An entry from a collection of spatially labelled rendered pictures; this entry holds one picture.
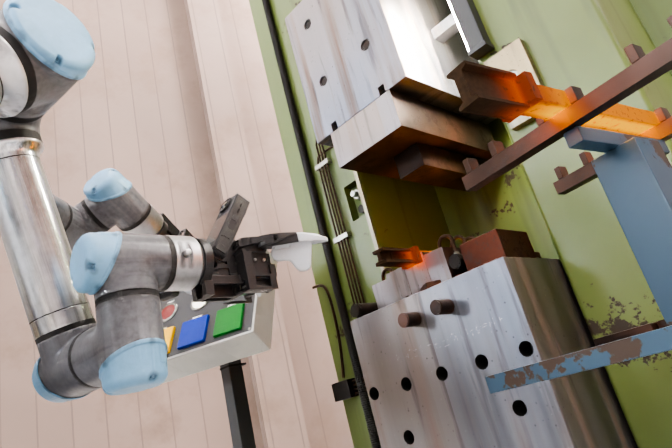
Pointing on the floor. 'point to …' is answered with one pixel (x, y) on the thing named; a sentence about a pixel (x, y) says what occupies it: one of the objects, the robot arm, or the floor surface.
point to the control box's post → (237, 406)
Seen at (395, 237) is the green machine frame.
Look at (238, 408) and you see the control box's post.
